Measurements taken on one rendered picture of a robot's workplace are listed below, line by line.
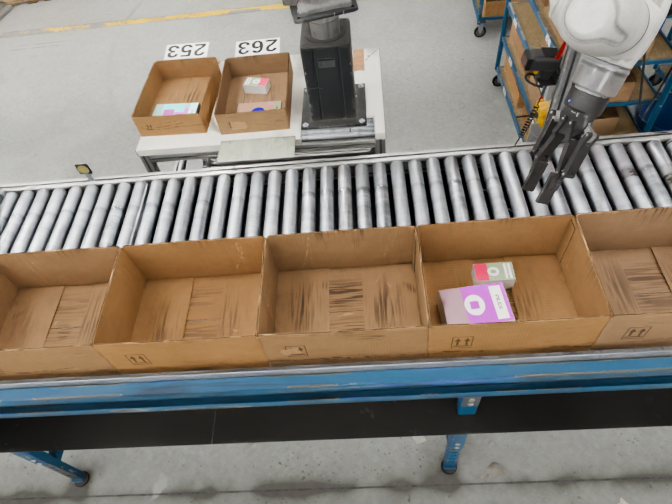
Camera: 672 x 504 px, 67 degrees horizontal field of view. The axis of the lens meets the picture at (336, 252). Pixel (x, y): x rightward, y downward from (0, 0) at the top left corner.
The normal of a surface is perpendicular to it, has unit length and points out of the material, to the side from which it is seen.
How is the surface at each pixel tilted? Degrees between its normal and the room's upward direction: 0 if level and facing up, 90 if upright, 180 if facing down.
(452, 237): 89
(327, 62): 90
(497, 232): 89
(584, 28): 59
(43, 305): 1
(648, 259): 0
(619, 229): 89
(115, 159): 0
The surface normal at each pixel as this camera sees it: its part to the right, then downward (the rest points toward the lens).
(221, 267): 0.00, 0.79
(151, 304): -0.11, -0.59
